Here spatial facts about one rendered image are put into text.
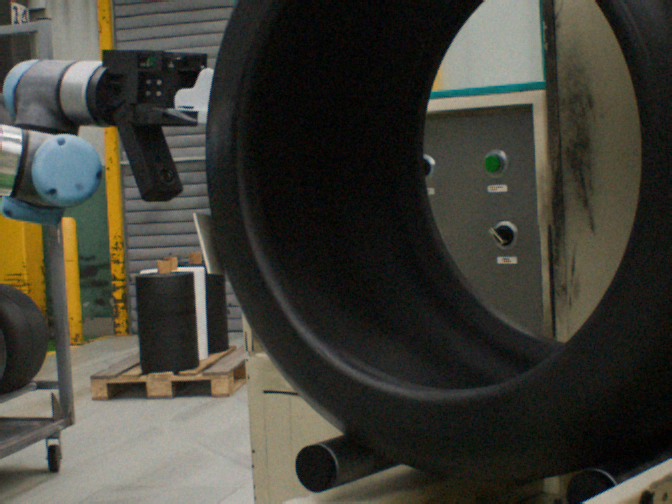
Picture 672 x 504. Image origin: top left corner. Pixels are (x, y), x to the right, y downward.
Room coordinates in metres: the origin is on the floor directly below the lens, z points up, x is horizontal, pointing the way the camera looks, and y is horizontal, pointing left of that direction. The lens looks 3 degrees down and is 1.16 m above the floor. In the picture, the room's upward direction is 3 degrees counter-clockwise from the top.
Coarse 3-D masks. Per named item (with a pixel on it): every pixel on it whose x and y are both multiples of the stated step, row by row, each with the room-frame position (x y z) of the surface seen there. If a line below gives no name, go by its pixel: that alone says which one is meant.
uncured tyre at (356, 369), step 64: (256, 0) 1.23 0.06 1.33; (320, 0) 1.37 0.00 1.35; (384, 0) 1.44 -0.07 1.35; (448, 0) 1.43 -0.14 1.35; (640, 0) 1.00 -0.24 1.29; (256, 64) 1.23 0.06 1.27; (320, 64) 1.43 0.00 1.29; (384, 64) 1.47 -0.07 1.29; (640, 64) 1.00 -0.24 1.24; (256, 128) 1.26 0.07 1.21; (320, 128) 1.45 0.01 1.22; (384, 128) 1.48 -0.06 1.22; (640, 128) 1.00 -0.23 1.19; (256, 192) 1.26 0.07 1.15; (320, 192) 1.45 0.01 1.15; (384, 192) 1.48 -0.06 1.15; (640, 192) 1.00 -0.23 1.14; (256, 256) 1.23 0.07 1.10; (320, 256) 1.42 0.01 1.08; (384, 256) 1.47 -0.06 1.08; (448, 256) 1.46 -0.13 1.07; (640, 256) 1.00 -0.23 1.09; (256, 320) 1.24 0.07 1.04; (320, 320) 1.36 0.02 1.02; (384, 320) 1.43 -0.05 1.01; (448, 320) 1.43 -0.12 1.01; (640, 320) 1.01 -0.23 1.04; (320, 384) 1.20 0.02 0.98; (384, 384) 1.15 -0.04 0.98; (448, 384) 1.39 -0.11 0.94; (512, 384) 1.07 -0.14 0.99; (576, 384) 1.04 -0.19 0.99; (640, 384) 1.03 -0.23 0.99; (384, 448) 1.19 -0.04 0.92; (448, 448) 1.12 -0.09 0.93; (512, 448) 1.09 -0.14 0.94; (576, 448) 1.07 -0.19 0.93
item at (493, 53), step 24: (504, 0) 1.83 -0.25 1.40; (528, 0) 1.81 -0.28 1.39; (480, 24) 1.85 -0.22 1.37; (504, 24) 1.83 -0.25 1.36; (528, 24) 1.81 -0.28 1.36; (456, 48) 1.88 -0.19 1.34; (480, 48) 1.85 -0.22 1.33; (504, 48) 1.83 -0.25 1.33; (528, 48) 1.81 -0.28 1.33; (456, 72) 1.88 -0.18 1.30; (480, 72) 1.86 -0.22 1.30; (504, 72) 1.83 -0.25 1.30; (528, 72) 1.81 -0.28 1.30; (432, 96) 1.90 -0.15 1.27; (456, 96) 1.87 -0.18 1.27
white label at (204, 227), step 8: (200, 216) 1.29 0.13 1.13; (208, 216) 1.32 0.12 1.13; (200, 224) 1.29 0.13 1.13; (208, 224) 1.31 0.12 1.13; (200, 232) 1.28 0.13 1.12; (208, 232) 1.30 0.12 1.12; (200, 240) 1.28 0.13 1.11; (208, 240) 1.30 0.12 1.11; (208, 248) 1.29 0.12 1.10; (216, 248) 1.31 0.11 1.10; (208, 256) 1.28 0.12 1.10; (216, 256) 1.30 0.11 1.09; (208, 264) 1.28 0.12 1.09; (216, 264) 1.30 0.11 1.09; (208, 272) 1.27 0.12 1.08; (216, 272) 1.29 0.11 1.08; (224, 272) 1.31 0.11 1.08
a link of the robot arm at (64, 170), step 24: (0, 144) 1.39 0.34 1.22; (24, 144) 1.40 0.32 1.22; (48, 144) 1.39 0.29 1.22; (72, 144) 1.40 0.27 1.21; (0, 168) 1.39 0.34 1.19; (24, 168) 1.40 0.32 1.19; (48, 168) 1.39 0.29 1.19; (72, 168) 1.40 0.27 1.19; (96, 168) 1.41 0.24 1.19; (0, 192) 1.41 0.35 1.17; (24, 192) 1.41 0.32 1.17; (48, 192) 1.40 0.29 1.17; (72, 192) 1.40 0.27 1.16
